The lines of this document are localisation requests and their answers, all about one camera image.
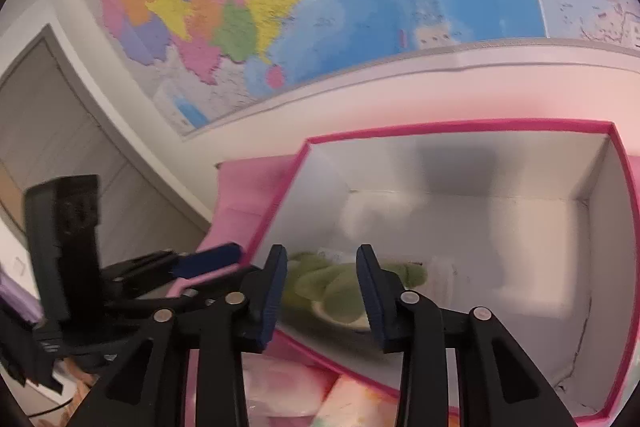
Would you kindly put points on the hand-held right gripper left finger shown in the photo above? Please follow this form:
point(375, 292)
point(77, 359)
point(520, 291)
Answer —
point(272, 297)

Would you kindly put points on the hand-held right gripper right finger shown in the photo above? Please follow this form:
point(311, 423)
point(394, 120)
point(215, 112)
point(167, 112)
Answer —
point(372, 302)

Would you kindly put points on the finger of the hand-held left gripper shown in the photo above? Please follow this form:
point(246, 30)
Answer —
point(200, 294)
point(210, 259)

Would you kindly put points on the green plush toy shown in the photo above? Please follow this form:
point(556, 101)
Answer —
point(340, 297)

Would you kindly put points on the pink storage box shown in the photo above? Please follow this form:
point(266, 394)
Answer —
point(475, 217)

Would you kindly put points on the pink printed bedsheet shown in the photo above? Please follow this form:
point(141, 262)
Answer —
point(250, 207)

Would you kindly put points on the purple cloth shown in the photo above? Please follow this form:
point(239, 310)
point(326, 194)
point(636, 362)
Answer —
point(17, 297)

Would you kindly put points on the grey door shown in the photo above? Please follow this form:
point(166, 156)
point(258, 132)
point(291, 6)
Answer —
point(75, 132)

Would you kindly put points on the colourful wall map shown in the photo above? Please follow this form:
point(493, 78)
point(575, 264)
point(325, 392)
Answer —
point(325, 7)

